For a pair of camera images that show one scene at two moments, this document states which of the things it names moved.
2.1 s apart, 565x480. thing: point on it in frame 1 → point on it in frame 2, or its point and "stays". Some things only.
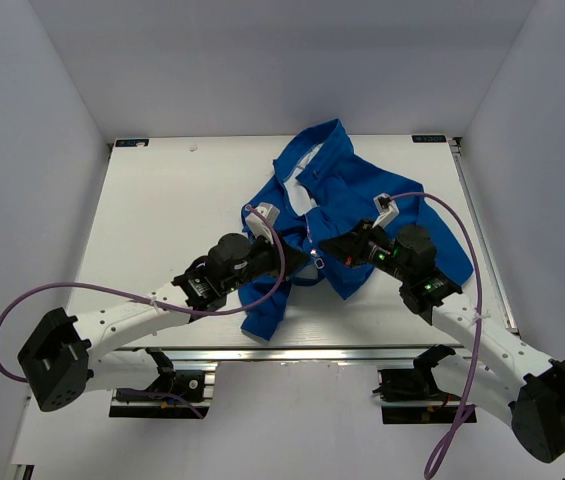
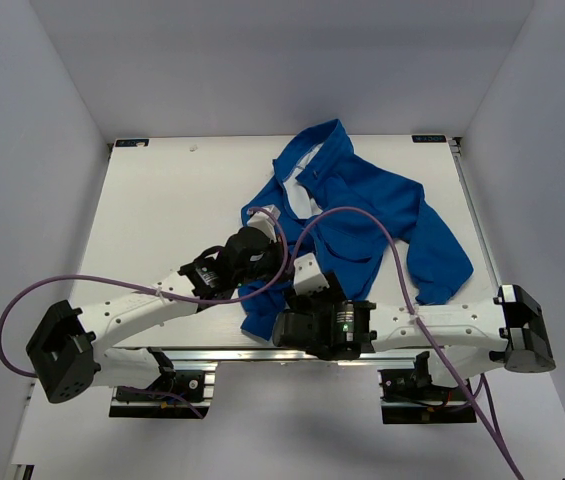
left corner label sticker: [131, 142] stays
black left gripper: [274, 252] stays
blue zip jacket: [321, 189] stays
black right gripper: [350, 246] → [335, 293]
